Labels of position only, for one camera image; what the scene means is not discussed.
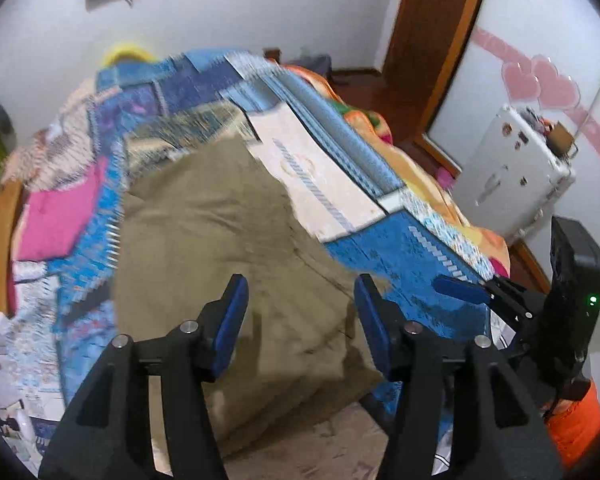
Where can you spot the white hard suitcase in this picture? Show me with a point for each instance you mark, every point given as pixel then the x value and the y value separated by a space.
pixel 513 179

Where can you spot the pink folded garment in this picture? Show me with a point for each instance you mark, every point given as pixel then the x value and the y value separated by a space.
pixel 52 221

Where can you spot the blue patchwork bedspread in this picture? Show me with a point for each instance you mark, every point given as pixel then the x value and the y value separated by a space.
pixel 142 116

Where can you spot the white paper pile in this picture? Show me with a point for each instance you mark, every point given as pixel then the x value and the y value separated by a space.
pixel 31 402

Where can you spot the orange sleeve forearm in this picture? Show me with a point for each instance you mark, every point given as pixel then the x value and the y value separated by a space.
pixel 574 426

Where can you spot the yellow pillow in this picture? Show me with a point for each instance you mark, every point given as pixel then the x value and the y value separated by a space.
pixel 120 53

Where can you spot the olive khaki pants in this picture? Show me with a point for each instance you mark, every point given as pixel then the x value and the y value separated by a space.
pixel 191 225

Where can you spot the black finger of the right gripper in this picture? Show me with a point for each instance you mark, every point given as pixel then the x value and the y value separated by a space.
pixel 515 304

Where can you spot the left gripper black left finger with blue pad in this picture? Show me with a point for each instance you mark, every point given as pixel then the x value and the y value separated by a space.
pixel 105 431

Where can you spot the orange blanket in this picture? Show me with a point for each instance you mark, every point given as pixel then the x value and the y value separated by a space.
pixel 380 116

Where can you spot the brown wooden door frame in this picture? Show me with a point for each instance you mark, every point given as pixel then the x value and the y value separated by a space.
pixel 428 39

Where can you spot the white wardrobe pink hearts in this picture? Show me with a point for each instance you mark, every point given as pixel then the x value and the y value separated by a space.
pixel 543 55

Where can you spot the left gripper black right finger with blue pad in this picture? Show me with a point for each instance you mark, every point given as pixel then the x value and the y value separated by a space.
pixel 497 429

